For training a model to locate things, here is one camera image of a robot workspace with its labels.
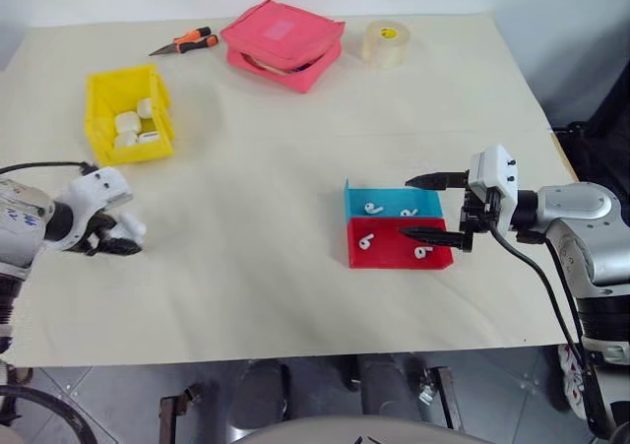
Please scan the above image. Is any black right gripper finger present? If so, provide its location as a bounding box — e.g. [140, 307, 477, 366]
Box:
[405, 169, 470, 192]
[399, 225, 467, 254]

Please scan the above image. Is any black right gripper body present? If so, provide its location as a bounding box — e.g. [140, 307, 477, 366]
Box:
[458, 186, 502, 254]

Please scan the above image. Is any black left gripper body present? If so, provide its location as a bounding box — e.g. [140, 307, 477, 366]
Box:
[82, 211, 119, 257]

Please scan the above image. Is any yellow plastic bin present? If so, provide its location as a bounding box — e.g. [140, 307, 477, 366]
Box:
[84, 63, 177, 167]

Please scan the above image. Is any red plastic tray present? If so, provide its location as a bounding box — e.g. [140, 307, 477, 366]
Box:
[346, 216, 456, 271]

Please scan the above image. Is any blue plastic tray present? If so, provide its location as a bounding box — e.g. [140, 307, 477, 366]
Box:
[342, 178, 445, 222]

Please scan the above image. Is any clear tape roll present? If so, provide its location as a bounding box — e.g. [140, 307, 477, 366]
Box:
[361, 19, 411, 70]

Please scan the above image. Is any black curved hoop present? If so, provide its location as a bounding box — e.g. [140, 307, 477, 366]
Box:
[0, 383, 100, 444]

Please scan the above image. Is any white red patterned shoe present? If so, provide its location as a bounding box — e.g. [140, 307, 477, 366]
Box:
[557, 343, 588, 421]

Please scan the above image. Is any dark rounded shape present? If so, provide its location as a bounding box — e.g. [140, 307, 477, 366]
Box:
[229, 358, 292, 436]

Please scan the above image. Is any grey rounded robot body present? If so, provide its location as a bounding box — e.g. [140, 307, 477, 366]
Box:
[234, 415, 496, 444]

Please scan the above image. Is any pink fabric pouch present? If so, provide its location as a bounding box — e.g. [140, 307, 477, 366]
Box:
[219, 0, 347, 94]

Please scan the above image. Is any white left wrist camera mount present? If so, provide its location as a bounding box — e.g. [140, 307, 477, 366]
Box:
[57, 166, 135, 253]

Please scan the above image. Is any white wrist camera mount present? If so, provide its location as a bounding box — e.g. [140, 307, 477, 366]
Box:
[57, 166, 135, 253]
[467, 144, 522, 232]

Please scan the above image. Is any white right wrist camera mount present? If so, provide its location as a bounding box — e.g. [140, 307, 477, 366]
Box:
[467, 144, 522, 232]

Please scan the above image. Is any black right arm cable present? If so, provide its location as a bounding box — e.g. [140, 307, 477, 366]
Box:
[488, 225, 609, 420]

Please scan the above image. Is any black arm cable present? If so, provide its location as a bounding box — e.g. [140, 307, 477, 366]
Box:
[0, 160, 101, 177]
[488, 225, 609, 420]

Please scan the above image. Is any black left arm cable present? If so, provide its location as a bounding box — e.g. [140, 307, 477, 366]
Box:
[0, 160, 101, 177]

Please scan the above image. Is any brown metal frame bar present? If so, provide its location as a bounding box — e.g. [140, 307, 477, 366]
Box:
[158, 387, 199, 444]
[418, 366, 465, 434]

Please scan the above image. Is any orange black handled cutter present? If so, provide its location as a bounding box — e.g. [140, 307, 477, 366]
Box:
[148, 26, 220, 58]

